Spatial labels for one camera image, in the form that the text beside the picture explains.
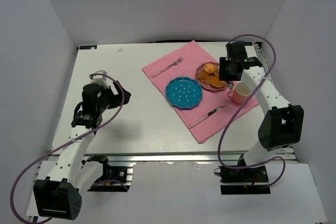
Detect round bread bun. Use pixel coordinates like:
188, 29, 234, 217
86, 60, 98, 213
203, 63, 215, 75
214, 66, 219, 77

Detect metal tongs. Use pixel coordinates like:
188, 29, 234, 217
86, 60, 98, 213
227, 81, 234, 90

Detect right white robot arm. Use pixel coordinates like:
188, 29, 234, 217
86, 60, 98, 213
219, 42, 304, 169

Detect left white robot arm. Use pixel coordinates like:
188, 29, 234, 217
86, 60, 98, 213
33, 70, 131, 220

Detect glazed orange pastry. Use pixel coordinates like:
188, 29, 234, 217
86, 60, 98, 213
209, 76, 226, 89

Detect pink mug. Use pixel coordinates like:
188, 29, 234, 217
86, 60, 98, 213
227, 82, 251, 104

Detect pink dotted plate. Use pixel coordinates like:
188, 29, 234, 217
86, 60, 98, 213
195, 62, 227, 92

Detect flat brown pastry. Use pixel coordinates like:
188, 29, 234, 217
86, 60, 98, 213
196, 70, 211, 85

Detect right blue table label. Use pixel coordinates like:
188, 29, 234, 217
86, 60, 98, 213
244, 41, 253, 46

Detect blue table label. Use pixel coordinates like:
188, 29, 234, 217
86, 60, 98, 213
79, 45, 97, 50
244, 41, 253, 46

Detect silver table knife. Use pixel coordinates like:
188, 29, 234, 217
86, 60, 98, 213
188, 105, 226, 129

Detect silver fork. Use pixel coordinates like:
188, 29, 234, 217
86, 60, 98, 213
152, 57, 183, 78

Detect left blue table label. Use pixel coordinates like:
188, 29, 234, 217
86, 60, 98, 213
79, 45, 97, 50

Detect blue dotted plate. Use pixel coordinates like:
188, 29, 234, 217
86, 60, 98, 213
165, 77, 203, 109

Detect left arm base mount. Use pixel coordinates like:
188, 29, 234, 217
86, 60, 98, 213
81, 155, 131, 193

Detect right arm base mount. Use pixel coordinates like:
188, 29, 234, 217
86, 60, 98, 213
214, 166, 270, 195

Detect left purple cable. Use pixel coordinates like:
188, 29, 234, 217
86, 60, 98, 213
9, 73, 129, 221

